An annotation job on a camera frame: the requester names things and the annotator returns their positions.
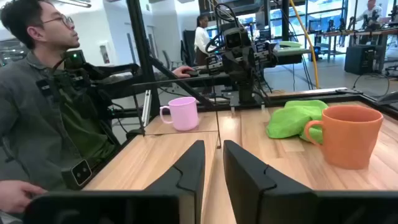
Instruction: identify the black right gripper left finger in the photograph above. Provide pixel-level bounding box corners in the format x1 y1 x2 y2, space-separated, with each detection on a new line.
24 139 206 224

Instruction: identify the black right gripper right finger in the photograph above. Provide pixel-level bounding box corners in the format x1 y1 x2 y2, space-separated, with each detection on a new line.
222 139 398 224

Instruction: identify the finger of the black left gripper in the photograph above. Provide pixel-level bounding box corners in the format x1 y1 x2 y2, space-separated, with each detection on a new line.
254 42 279 68
205 53 223 76

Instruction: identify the pink plastic mug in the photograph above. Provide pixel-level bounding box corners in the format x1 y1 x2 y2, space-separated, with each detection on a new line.
159 96 200 132

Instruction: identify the orange plastic mug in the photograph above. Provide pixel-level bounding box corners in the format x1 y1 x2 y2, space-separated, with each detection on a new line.
303 104 384 170

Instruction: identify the black side desk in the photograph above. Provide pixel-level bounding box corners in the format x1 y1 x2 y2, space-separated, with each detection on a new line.
270 46 312 67

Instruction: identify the person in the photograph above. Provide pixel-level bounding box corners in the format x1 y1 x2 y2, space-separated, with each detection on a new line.
356 0 386 30
0 0 124 224
193 14 216 67

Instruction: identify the person's hand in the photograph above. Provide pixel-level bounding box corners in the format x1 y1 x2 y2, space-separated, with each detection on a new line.
172 65 196 78

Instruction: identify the green cloth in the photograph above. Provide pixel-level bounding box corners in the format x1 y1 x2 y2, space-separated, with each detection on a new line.
266 99 330 144

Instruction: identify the wooden workbench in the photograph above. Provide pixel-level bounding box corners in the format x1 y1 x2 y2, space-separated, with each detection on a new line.
307 26 398 63

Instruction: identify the black equipment case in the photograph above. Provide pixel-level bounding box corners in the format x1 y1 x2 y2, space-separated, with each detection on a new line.
344 45 386 76

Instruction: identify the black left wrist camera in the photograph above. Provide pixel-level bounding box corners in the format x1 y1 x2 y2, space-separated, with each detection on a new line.
223 27 251 50

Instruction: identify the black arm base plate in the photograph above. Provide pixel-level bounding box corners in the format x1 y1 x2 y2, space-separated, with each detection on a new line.
222 90 271 108

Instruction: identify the yellow hanging cable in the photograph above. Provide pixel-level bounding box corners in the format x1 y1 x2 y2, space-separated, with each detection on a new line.
289 0 320 90

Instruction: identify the silver aluminium bracket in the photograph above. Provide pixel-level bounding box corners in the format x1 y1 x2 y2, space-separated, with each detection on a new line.
141 89 152 128

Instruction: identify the black aluminium table frame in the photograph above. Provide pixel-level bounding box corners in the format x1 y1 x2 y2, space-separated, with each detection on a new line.
107 0 398 121

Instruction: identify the small black camera box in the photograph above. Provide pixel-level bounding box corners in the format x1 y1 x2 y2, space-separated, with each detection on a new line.
60 158 94 191

